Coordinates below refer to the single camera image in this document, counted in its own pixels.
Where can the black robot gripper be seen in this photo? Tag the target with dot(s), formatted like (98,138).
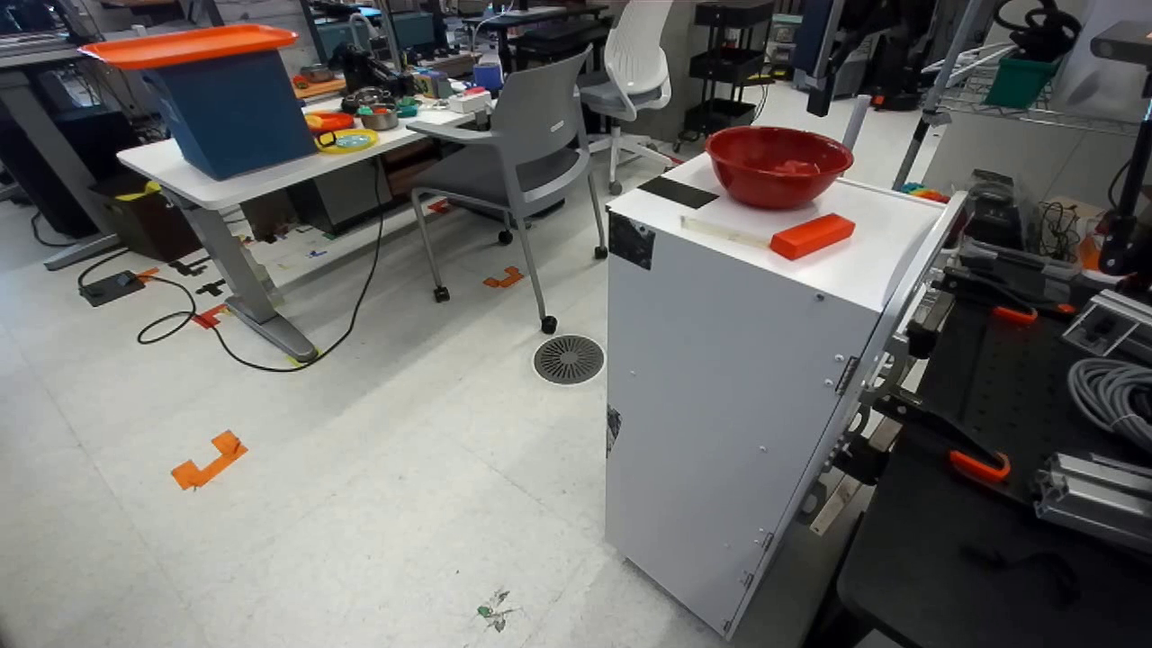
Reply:
(828,33)

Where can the red plastic bowl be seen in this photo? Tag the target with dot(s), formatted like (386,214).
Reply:
(777,166)

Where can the orange rectangular block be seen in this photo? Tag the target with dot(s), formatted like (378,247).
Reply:
(806,238)

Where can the white office chair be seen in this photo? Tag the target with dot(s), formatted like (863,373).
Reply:
(635,76)

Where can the white toy kitchen cabinet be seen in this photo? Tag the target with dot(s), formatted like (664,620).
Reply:
(734,373)

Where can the grey office chair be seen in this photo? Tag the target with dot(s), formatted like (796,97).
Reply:
(526,159)

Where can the black orange bar clamp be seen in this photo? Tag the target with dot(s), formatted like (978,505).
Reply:
(965,456)

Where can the round floor drain cover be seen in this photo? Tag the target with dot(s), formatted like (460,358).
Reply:
(569,358)

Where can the black perforated breadboard table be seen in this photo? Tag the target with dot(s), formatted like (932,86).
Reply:
(946,561)

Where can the blue storage bin orange lid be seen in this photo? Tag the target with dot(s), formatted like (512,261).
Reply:
(220,91)

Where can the orange floor tape marker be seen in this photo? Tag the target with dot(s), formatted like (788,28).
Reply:
(201,471)

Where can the aluminium extrusion rail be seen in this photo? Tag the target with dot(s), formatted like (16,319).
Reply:
(1096,495)

